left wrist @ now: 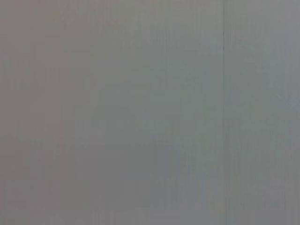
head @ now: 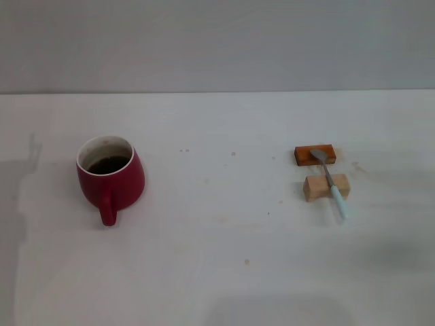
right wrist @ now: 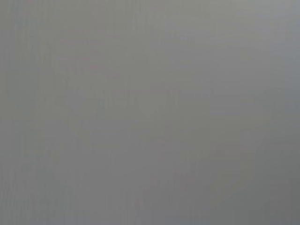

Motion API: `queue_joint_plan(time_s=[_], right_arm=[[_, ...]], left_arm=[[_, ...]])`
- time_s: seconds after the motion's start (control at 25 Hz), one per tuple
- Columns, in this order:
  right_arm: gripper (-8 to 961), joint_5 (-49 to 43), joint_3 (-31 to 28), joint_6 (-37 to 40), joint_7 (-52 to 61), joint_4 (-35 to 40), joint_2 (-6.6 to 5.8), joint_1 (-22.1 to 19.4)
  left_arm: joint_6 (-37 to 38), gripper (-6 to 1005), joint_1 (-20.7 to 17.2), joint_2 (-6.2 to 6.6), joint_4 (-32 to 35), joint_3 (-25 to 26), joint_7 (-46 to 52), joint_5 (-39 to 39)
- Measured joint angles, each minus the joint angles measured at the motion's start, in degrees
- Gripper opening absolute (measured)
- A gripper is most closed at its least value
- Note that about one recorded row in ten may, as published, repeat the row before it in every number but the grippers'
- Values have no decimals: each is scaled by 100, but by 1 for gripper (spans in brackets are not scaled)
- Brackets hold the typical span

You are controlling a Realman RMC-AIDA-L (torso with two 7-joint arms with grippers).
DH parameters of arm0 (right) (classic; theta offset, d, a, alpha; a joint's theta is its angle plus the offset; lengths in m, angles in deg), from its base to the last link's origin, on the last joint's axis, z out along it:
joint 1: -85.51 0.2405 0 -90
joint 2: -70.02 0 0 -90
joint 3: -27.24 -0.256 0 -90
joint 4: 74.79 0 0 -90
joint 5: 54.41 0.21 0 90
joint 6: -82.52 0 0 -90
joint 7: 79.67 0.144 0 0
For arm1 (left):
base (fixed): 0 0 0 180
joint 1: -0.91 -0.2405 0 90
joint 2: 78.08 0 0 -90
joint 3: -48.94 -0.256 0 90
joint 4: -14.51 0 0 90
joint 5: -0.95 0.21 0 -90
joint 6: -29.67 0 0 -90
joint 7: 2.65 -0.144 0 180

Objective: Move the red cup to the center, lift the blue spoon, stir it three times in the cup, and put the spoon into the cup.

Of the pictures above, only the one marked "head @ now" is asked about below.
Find red ceramic coffee cup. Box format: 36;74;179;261
75;135;146;228

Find metal spoon with blue handle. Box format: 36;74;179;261
309;149;350;220

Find light wooden spoon rest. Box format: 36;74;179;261
303;173;351;203

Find dark orange wooden block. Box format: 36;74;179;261
294;144;337;167

